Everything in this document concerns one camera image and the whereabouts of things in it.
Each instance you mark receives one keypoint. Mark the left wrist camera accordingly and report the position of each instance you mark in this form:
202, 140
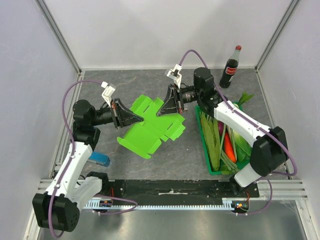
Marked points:
109, 89

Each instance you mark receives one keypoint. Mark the green plastic tray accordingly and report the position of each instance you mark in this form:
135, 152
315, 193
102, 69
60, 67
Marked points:
240, 165

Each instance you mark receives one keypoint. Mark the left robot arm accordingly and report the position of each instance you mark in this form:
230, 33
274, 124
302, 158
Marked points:
59, 207

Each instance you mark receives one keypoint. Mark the green paper box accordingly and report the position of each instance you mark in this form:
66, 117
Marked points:
145, 137

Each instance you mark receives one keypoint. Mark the grey cable duct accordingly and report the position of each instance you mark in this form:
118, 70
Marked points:
95, 204

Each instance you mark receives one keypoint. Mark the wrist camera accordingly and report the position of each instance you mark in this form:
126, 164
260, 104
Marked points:
109, 89
175, 75

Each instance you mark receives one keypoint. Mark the purple onion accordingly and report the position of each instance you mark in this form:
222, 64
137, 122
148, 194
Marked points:
220, 127

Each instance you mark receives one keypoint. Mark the green long beans bundle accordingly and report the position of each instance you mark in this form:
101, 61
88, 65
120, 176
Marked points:
214, 146

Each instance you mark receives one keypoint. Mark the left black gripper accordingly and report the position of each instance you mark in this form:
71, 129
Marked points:
122, 116

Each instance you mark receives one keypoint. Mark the cola glass bottle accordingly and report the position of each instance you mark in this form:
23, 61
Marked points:
230, 68

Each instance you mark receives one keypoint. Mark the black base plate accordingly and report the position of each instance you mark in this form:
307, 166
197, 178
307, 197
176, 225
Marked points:
177, 192

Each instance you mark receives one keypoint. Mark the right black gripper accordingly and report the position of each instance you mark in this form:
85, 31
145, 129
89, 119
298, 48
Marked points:
179, 100

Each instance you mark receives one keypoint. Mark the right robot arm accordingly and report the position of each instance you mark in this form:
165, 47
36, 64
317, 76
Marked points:
269, 145

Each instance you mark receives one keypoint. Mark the orange carrot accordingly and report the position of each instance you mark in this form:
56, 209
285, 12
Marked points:
228, 148

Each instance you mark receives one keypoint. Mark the blue small box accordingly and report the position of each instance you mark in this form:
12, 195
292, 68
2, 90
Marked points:
99, 159

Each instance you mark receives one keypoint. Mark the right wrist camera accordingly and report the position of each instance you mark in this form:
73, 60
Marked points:
175, 75

